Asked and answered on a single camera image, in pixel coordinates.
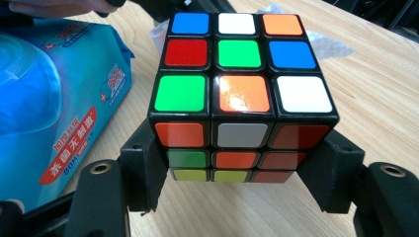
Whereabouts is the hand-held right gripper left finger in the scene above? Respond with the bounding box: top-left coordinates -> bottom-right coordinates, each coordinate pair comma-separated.
120,118 -> 169,213

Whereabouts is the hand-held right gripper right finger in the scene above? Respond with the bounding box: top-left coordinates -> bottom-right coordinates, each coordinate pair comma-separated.
297,129 -> 367,214

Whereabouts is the blue wet wipes pack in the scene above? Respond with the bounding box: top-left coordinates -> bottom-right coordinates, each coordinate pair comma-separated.
0,18 -> 136,213

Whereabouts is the multicoloured puzzle cube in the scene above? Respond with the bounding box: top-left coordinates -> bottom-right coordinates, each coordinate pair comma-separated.
146,12 -> 341,184

